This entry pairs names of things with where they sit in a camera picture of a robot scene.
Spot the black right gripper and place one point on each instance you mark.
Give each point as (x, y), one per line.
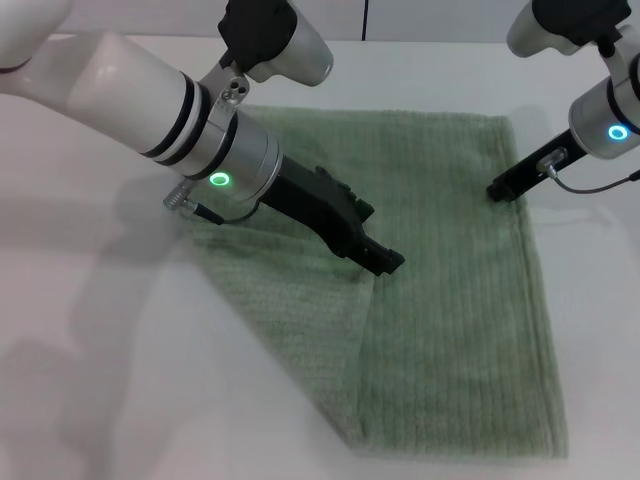
(545, 160)

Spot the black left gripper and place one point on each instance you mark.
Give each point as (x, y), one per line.
(310, 205)

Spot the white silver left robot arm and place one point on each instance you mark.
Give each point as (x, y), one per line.
(130, 95)

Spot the green ribbed towel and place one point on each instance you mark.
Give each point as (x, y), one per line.
(450, 280)

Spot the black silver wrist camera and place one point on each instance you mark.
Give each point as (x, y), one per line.
(565, 25)
(280, 40)

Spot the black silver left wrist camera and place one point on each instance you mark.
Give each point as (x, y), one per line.
(280, 40)

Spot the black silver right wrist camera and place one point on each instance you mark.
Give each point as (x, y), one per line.
(565, 25)

